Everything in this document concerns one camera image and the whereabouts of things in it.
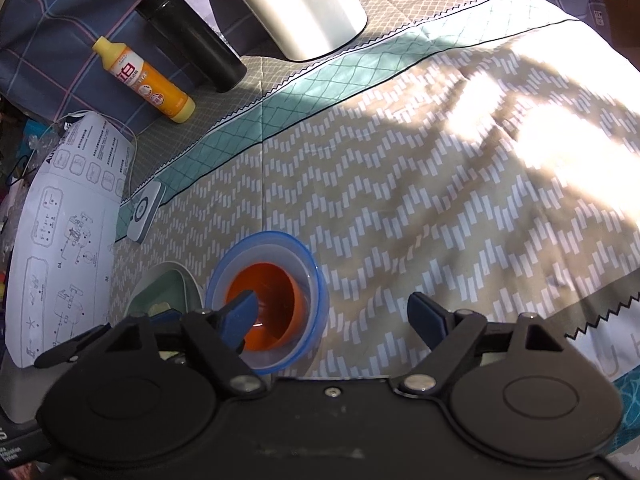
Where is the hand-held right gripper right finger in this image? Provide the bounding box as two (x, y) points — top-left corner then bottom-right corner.
(391, 291), (572, 396)

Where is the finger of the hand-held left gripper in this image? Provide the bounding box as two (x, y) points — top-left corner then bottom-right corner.
(33, 308), (183, 369)

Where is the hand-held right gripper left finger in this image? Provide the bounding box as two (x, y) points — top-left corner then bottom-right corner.
(106, 290), (268, 394)

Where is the orange plastic bowl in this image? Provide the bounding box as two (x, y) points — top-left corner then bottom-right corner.
(225, 262), (307, 353)

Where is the blue plastic bowl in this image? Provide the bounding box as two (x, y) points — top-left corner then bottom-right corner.
(204, 231), (330, 373)

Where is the green square plate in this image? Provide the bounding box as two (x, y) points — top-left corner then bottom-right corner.
(125, 261), (203, 321)

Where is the white printed box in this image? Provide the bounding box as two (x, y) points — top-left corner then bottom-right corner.
(0, 110), (138, 423)

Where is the black printed box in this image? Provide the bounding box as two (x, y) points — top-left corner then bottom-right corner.
(0, 417), (51, 480)

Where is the patterned quilt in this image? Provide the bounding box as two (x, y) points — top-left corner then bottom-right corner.
(107, 0), (640, 381)

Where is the colourful clutter pile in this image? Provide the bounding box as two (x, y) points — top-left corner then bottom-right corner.
(0, 100), (56, 281)

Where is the teal patterned cloth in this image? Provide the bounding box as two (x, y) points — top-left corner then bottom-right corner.
(612, 370), (640, 413)

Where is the yellow dish soap bottle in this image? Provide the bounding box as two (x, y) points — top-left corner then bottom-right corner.
(91, 36), (197, 123)

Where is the black thermos flask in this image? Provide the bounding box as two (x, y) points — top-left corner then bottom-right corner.
(135, 0), (247, 93)

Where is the white thermos jug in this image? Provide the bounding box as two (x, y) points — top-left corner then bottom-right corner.
(217, 0), (368, 61)

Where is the plaid blanket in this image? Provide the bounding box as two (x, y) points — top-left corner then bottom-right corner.
(0, 0), (601, 136)

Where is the white wireless charger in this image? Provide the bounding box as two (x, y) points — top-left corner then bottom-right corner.
(125, 181), (166, 242)

